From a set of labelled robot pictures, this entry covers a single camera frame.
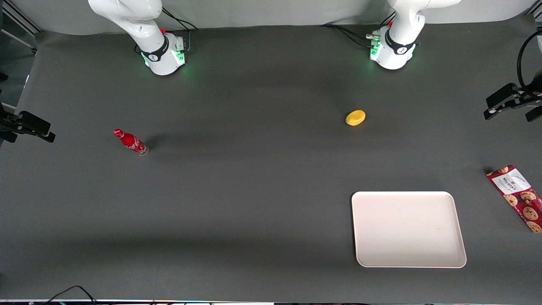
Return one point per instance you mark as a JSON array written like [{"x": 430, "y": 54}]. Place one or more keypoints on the aluminium frame profile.
[{"x": 21, "y": 18}]

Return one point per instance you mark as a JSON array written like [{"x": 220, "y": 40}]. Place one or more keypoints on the red cookie box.
[{"x": 518, "y": 192}]

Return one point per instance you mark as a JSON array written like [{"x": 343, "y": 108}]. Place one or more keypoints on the red cola bottle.
[{"x": 130, "y": 141}]

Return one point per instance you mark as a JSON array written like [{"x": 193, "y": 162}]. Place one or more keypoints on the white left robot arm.
[{"x": 402, "y": 46}]

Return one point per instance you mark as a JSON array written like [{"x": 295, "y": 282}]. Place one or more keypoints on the white rectangular tray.
[{"x": 406, "y": 228}]

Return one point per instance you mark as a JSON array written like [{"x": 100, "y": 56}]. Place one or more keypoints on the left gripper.
[{"x": 521, "y": 98}]

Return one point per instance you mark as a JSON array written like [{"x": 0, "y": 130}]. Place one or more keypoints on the yellow lemon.
[{"x": 355, "y": 117}]

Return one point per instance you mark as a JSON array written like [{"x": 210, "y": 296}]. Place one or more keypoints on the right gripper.
[{"x": 12, "y": 123}]

